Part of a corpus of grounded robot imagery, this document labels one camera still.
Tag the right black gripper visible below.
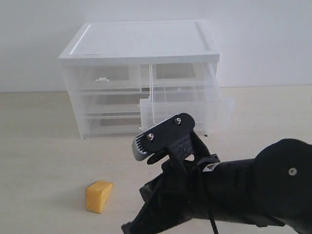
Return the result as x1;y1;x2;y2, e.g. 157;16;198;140
121;154;220;234

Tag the wide clear drawer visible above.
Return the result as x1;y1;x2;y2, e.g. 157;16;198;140
84;116;141;137
78;92;149;114

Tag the yellow cheese wedge block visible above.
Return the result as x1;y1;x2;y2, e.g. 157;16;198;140
85;180;114;214

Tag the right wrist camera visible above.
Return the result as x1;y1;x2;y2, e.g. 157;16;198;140
132;113;195;161

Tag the white plastic drawer cabinet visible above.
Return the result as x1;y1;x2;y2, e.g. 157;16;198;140
59;19;220;138

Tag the middle wide clear drawer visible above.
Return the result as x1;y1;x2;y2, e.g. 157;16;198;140
78;92;149;114

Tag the right black cable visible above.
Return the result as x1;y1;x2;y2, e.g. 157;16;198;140
190;158;220;234

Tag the bottom wide clear drawer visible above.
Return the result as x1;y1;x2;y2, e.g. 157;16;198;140
84;116;141;137

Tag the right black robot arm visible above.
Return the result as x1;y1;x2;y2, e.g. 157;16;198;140
121;138;312;234

